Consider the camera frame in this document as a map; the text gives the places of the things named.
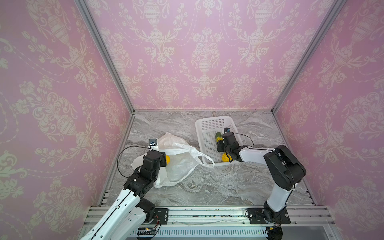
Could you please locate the green yellow corn toy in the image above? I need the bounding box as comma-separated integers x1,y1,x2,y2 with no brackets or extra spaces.
215,132,223,143

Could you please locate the white plastic bag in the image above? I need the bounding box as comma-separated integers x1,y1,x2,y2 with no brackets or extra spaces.
128,133,215,189

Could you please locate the white plastic mesh basket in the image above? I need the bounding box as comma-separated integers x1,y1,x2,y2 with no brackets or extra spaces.
194,115,245,167

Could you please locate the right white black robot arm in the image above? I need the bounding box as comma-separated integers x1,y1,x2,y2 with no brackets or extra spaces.
215,130,307,224

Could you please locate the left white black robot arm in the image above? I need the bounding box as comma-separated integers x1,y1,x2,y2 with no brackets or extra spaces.
82,150,168,240

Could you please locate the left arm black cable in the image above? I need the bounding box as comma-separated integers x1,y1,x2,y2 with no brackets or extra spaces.
116,145,152,180

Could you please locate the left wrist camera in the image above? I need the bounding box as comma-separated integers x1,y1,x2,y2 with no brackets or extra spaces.
149,139,159,151

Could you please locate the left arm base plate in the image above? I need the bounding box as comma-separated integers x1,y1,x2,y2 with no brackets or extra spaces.
146,208,169,225

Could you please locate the aluminium front rail frame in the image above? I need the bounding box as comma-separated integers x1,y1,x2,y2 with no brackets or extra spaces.
83,205,340,240

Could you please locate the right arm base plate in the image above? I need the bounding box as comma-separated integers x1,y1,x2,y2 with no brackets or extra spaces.
246,208,291,225

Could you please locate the left aluminium corner post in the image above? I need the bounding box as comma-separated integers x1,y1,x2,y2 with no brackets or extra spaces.
74,0,135,115

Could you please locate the aluminium corner post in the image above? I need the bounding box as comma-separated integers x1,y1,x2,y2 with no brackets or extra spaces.
74,0,135,115
271,0,347,116

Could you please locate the right aluminium corner post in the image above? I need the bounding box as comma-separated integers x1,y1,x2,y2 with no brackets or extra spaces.
271,0,347,116

